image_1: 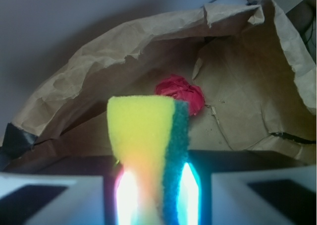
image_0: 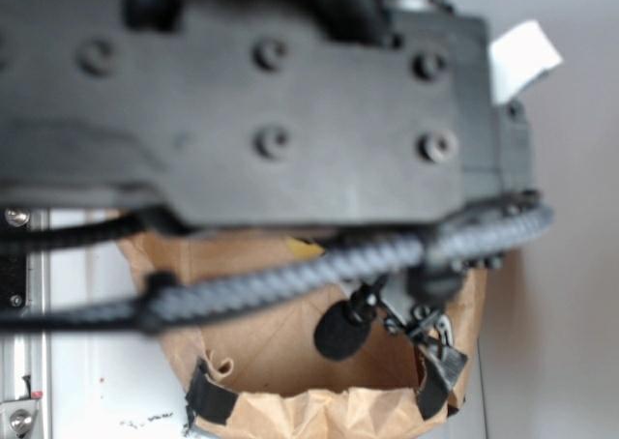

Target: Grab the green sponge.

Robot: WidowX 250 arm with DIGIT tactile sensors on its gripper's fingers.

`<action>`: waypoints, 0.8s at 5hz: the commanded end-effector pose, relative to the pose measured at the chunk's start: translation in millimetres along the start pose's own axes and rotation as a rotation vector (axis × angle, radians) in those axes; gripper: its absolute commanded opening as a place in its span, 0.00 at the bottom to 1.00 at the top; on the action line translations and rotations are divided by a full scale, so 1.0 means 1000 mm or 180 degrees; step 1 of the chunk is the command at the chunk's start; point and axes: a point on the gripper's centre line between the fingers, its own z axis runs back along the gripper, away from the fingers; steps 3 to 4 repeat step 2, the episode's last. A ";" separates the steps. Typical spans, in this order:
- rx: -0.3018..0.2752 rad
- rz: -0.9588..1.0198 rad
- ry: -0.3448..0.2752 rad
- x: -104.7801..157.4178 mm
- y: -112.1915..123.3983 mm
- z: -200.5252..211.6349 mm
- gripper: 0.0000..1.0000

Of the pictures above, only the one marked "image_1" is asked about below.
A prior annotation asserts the brown paper bag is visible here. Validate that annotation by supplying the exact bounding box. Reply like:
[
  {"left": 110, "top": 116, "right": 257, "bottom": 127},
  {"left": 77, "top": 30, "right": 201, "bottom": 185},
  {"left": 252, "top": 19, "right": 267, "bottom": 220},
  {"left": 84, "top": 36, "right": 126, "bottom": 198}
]
[{"left": 0, "top": 0, "right": 317, "bottom": 169}]

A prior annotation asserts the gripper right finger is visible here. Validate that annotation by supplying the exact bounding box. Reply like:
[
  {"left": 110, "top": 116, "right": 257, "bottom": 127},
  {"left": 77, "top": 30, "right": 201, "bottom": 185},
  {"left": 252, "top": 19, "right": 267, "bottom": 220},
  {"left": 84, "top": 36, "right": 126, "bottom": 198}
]
[{"left": 180, "top": 163, "right": 317, "bottom": 225}]

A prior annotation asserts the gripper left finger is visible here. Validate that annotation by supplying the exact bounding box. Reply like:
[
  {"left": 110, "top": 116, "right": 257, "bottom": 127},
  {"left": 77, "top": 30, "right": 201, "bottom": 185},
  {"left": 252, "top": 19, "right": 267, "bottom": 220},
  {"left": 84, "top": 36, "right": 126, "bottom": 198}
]
[{"left": 0, "top": 172, "right": 135, "bottom": 225}]

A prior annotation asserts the crumpled red paper ball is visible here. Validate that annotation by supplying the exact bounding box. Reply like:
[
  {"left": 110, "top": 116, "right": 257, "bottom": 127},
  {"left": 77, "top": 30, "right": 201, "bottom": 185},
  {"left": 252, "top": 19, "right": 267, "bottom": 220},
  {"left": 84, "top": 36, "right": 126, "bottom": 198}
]
[{"left": 154, "top": 74, "right": 205, "bottom": 116}]

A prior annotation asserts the yellow and green sponge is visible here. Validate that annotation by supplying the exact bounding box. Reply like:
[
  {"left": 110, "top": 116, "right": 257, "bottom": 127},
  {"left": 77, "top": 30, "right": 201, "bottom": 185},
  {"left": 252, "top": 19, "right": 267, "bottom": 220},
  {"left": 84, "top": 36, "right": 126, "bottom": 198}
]
[{"left": 106, "top": 95, "right": 189, "bottom": 225}]

